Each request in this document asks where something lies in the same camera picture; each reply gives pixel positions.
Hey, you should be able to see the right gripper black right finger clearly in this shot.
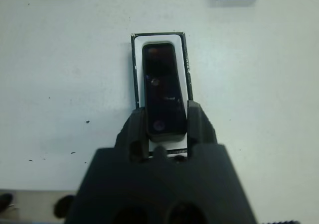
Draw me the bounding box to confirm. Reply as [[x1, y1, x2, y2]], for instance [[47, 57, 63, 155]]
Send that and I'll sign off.
[[186, 100, 218, 158]]

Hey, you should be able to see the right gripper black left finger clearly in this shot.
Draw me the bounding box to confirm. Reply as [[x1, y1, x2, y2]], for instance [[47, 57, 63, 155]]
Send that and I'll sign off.
[[116, 108, 151, 163]]

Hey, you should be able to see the black box base white insert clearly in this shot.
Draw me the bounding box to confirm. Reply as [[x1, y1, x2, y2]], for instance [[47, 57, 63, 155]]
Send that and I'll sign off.
[[129, 31, 195, 160]]

